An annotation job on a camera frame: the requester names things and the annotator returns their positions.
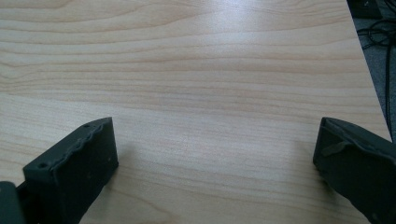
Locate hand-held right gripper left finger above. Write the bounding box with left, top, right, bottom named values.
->
left=21, top=117, right=120, bottom=224

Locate black cable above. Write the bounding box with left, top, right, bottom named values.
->
left=357, top=19, right=396, bottom=134

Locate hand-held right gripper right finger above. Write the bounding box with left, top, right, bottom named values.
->
left=312, top=117, right=396, bottom=224

